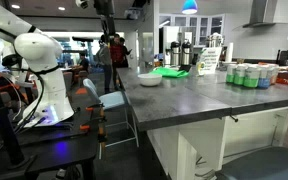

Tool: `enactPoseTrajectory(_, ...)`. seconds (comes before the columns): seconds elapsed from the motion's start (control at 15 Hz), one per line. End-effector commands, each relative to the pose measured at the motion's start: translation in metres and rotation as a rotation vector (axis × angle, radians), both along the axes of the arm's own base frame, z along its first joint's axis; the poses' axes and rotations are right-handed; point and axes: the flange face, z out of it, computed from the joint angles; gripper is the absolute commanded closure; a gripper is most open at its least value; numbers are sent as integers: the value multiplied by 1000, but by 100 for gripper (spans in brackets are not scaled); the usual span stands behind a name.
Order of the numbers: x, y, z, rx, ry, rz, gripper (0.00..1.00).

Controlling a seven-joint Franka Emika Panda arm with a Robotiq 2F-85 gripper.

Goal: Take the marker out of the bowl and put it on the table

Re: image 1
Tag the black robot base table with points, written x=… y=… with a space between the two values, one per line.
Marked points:
x=52 y=148

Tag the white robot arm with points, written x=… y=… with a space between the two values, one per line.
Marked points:
x=40 y=52

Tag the white bowl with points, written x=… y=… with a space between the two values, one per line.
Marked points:
x=149 y=79

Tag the green folded cloth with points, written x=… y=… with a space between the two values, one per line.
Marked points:
x=166 y=72

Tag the light blue chair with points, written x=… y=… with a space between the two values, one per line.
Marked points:
x=114 y=100

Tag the person in red shirt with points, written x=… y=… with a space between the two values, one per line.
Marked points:
x=116 y=51

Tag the steel coffee dispenser left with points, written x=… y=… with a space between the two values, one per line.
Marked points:
x=174 y=53

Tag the steel coffee dispenser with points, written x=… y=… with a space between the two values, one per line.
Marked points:
x=186 y=52
x=174 y=53

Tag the person in grey top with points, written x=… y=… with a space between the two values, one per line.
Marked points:
x=104 y=58

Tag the steel coffee dispenser right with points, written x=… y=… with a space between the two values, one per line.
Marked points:
x=186 y=52

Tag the orange black clamp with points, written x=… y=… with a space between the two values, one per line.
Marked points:
x=102 y=136
x=84 y=127

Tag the white paper sign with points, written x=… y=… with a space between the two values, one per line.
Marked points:
x=208 y=61

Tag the blue pendant lamp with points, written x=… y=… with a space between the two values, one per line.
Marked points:
x=190 y=7

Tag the blue label can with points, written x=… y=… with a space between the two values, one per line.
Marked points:
x=264 y=79

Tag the orange label can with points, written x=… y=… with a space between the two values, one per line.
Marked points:
x=274 y=74

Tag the steel range hood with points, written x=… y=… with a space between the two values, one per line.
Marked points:
x=265 y=13

